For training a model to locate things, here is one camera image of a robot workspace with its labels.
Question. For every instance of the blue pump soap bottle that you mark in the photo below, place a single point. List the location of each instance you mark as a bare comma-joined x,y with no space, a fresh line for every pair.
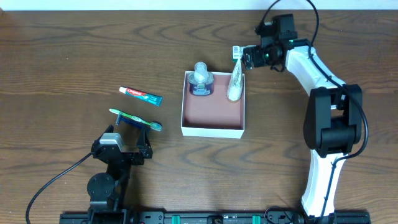
201,80

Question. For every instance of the white box pink interior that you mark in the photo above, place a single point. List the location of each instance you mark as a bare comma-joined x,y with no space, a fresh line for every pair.
212,116

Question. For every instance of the green white soap box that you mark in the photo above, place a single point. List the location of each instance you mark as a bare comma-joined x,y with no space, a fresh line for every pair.
237,52

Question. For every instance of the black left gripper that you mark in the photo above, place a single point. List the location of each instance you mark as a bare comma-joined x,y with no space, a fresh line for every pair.
127,155

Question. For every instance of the Colgate toothpaste tube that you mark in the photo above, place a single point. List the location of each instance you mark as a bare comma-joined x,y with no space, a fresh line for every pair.
147,97

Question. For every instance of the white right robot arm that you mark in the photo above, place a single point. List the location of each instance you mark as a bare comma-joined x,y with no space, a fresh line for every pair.
334,120

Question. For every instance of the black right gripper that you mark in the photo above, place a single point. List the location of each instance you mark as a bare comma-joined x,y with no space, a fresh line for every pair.
249,57

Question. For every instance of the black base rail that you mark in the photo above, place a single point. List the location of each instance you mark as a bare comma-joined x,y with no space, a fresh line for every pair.
271,216

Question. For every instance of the blue razor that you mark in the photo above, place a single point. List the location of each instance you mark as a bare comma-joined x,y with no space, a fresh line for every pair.
121,118

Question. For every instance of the white shampoo tube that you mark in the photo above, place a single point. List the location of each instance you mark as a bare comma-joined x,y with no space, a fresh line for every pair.
235,86

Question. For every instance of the green toothbrush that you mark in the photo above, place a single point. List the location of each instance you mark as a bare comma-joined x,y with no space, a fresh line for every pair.
153,125

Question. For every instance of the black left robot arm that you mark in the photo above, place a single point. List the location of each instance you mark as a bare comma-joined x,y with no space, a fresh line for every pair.
107,189

